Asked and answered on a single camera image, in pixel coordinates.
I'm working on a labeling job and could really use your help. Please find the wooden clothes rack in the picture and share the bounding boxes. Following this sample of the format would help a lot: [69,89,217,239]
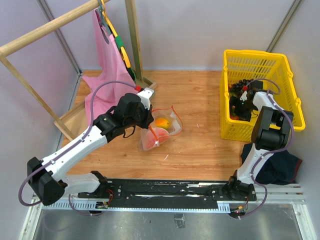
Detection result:
[0,0,157,140]

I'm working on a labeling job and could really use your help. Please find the orange persimmon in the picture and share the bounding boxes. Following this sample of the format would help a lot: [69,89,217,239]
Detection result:
[229,113,240,121]

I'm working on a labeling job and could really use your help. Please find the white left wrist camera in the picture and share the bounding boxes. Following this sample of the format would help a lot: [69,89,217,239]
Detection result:
[137,87,155,110]

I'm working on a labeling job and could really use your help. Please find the dark navy cloth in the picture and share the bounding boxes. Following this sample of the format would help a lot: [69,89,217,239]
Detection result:
[255,150,303,186]

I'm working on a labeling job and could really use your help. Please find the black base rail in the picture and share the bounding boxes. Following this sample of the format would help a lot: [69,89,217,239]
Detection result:
[77,178,257,211]

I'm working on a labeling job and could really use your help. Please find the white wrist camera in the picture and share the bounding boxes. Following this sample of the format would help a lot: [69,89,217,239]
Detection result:
[137,87,155,110]
[240,80,263,101]

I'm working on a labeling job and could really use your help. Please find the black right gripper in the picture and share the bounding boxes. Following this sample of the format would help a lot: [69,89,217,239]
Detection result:
[223,96,257,125]

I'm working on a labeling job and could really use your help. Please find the yellow hanger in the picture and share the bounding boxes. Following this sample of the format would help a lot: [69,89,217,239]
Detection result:
[102,13,131,69]

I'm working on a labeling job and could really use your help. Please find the clear zip bag orange zipper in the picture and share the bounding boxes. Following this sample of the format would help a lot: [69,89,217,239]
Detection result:
[139,105,183,151]

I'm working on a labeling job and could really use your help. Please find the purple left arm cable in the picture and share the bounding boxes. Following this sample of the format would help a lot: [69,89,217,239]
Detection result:
[18,81,141,207]

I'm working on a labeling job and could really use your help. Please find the green hanger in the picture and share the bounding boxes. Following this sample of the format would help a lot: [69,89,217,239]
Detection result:
[115,35,136,82]

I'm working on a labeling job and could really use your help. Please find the yellow plastic basket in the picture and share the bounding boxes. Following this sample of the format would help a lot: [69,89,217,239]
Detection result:
[219,49,306,142]

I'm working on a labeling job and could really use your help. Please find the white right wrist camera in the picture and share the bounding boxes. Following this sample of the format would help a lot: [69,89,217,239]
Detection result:
[240,80,263,101]

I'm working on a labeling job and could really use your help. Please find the dark grape bunch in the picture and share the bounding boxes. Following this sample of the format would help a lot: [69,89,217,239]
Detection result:
[228,78,254,97]

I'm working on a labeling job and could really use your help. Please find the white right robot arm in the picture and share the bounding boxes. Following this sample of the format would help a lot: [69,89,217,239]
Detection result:
[224,91,294,201]

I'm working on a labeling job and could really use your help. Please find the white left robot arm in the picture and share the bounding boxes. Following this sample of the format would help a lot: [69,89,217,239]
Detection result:
[27,88,154,206]

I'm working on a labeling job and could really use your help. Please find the grey hanger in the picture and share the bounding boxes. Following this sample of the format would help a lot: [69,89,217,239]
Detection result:
[95,0,110,45]

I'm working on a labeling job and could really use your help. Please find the pink t-shirt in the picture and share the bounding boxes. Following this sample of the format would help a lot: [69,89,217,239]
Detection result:
[82,11,138,126]

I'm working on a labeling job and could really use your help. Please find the yellow green mango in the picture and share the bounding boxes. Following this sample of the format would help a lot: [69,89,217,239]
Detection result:
[155,117,170,130]

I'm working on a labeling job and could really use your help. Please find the watermelon slice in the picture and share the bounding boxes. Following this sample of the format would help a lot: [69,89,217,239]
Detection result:
[142,127,170,151]

